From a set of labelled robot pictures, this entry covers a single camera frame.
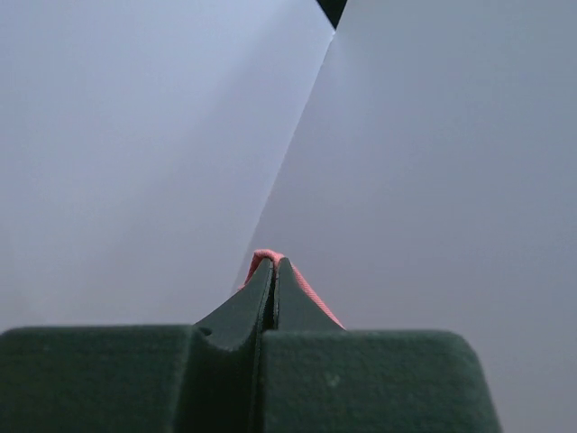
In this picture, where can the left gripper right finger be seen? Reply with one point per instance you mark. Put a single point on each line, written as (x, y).
(318, 377)

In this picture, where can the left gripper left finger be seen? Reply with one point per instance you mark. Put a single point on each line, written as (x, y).
(150, 378)

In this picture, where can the pink t shirt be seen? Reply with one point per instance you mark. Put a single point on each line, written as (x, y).
(275, 257)

